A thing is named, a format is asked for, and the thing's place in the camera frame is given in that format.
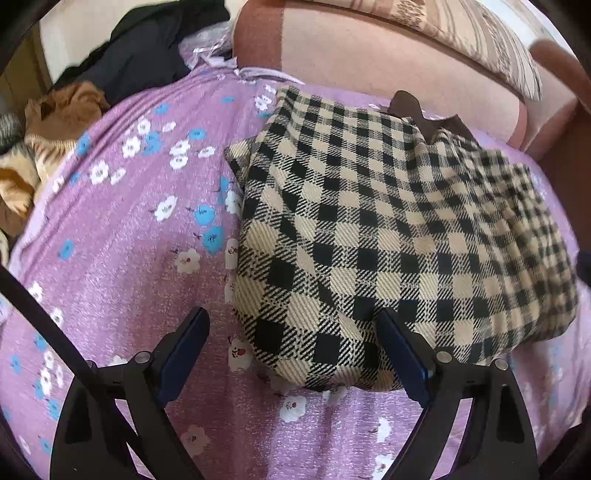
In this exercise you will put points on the wooden headboard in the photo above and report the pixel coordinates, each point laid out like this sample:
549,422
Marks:
568,143

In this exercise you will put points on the grey garment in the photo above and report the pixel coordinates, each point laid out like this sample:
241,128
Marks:
9,134

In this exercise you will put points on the wooden furniture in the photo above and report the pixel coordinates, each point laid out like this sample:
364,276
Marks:
23,74

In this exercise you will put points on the purple floral bedsheet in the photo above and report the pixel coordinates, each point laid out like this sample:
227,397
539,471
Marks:
138,258

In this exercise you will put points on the beige striped pillow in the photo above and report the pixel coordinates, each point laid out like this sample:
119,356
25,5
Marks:
485,41

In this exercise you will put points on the clear plastic bag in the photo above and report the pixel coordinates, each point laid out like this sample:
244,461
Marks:
207,50

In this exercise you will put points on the black and beige checked coat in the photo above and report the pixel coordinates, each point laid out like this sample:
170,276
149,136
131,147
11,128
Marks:
351,221

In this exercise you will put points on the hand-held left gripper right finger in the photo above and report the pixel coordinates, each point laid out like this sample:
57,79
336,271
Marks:
406,360

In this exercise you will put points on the brown garment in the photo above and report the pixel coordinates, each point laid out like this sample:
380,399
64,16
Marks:
60,120

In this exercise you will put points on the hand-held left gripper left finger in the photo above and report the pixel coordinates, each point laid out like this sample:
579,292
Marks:
180,355

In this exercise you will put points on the black garment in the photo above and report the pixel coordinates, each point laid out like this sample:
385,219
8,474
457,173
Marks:
138,50

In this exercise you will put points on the pink blanket with brown stripe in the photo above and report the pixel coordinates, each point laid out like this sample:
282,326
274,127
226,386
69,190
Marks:
369,55

